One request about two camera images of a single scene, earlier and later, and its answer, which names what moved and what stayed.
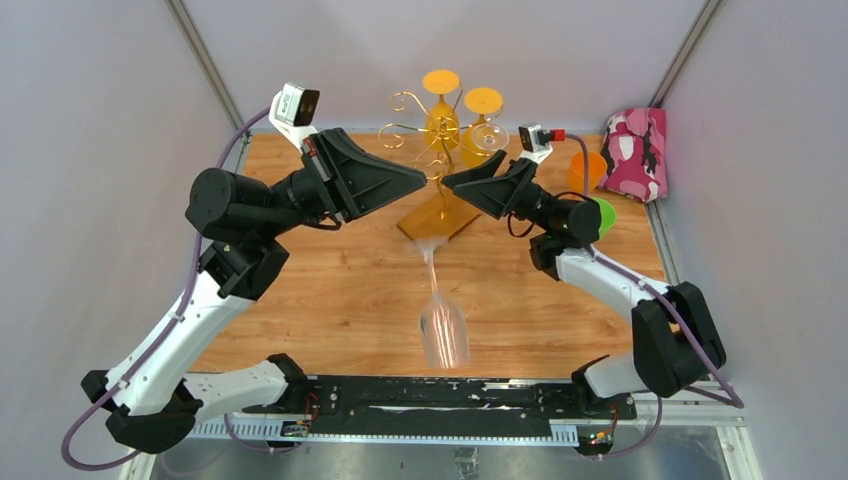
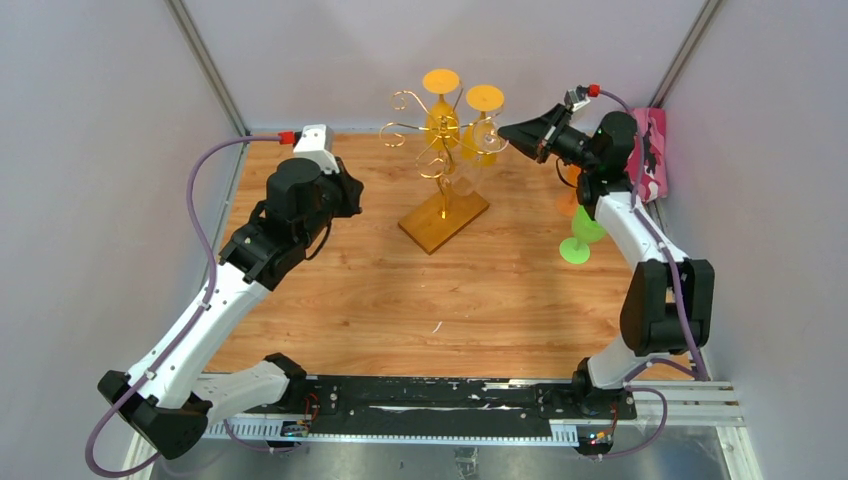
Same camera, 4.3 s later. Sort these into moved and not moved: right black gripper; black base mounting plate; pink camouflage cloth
Moved: right black gripper
Not moved: black base mounting plate; pink camouflage cloth
